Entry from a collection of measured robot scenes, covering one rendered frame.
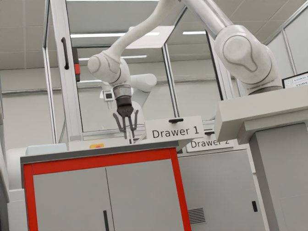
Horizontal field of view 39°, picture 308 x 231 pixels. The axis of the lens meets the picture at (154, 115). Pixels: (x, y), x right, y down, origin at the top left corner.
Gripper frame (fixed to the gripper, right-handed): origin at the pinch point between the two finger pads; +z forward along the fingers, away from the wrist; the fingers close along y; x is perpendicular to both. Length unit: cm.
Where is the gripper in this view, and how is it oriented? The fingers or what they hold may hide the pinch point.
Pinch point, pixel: (129, 138)
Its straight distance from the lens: 211.1
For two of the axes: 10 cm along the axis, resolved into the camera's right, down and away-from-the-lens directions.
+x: 1.0, -2.9, -9.5
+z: 1.7, 9.5, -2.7
